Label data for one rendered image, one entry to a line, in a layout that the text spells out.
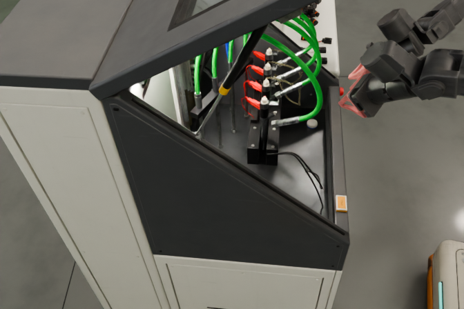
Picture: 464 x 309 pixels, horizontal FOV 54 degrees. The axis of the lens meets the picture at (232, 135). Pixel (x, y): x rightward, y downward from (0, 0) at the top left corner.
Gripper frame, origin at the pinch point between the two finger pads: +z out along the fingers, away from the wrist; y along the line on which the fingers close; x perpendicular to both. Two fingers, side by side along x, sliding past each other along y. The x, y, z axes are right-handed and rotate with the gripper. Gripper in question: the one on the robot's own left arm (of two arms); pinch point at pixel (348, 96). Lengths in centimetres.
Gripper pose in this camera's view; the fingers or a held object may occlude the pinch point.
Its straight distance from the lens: 108.1
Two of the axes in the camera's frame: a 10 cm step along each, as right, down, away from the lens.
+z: -4.3, 0.7, 9.0
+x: 6.6, 7.0, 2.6
